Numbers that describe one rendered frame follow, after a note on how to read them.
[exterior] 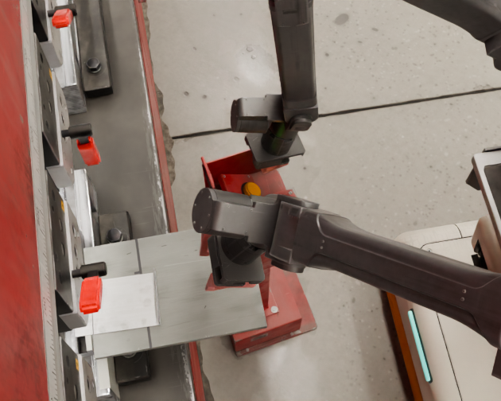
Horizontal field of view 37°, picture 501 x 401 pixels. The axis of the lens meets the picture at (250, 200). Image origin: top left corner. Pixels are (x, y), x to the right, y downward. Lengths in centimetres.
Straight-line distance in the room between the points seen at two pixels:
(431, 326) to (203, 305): 91
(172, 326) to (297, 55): 44
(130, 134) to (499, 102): 151
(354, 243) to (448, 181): 167
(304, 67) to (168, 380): 55
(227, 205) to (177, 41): 180
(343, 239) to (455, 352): 118
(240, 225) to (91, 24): 77
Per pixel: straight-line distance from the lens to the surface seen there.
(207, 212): 90
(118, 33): 158
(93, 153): 106
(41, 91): 96
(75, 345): 117
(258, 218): 91
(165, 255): 119
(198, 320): 115
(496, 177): 125
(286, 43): 105
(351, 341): 219
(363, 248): 76
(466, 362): 194
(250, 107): 127
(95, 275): 90
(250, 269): 102
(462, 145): 250
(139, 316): 116
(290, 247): 88
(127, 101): 148
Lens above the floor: 210
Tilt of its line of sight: 65 degrees down
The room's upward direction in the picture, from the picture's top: 1 degrees counter-clockwise
